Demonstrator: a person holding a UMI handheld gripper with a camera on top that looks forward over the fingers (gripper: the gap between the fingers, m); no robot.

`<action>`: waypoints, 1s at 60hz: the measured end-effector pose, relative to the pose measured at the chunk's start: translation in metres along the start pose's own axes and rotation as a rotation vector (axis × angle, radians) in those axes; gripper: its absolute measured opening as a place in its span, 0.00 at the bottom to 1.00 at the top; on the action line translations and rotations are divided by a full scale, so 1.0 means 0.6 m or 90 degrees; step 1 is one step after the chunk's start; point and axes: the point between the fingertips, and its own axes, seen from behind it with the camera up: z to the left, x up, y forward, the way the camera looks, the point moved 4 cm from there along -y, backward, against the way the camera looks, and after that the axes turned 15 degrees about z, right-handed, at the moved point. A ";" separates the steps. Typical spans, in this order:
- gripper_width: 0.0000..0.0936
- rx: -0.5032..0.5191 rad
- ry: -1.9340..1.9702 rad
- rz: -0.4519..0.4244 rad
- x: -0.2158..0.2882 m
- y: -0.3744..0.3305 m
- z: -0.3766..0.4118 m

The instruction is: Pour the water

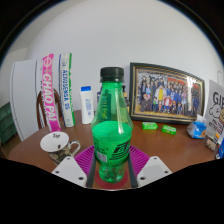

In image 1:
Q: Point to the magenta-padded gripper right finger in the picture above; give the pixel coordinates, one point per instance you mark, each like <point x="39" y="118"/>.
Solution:
<point x="154" y="170"/>

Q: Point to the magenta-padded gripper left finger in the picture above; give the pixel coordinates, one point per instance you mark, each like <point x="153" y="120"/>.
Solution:
<point x="70" y="171"/>

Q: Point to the green plastic drink bottle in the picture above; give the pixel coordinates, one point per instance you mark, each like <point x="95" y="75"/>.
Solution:
<point x="111" y="140"/>

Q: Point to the white patterned ceramic cup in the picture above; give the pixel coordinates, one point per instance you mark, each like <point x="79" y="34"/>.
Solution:
<point x="55" y="143"/>

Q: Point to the flat round red coaster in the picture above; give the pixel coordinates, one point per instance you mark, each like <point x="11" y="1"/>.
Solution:
<point x="111" y="185"/>

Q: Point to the small patterned box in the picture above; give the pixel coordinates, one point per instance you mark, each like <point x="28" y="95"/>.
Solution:
<point x="210" y="143"/>

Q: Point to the white bottle with blue cap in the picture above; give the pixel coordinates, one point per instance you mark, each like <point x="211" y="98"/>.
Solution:
<point x="87" y="106"/>

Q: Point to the brown wooden chair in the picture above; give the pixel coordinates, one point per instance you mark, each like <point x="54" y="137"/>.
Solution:
<point x="40" y="110"/>

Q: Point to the pink shuttlecock tube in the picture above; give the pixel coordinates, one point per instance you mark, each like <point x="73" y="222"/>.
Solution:
<point x="50" y="96"/>

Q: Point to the framed group photo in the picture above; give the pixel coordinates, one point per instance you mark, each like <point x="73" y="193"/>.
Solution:
<point x="166" y="93"/>

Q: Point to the white and green shuttlecock tube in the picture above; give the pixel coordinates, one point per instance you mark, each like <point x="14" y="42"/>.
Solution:
<point x="66" y="90"/>

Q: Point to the white paper gift bag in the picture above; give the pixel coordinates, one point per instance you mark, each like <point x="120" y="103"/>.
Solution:
<point x="216" y="106"/>

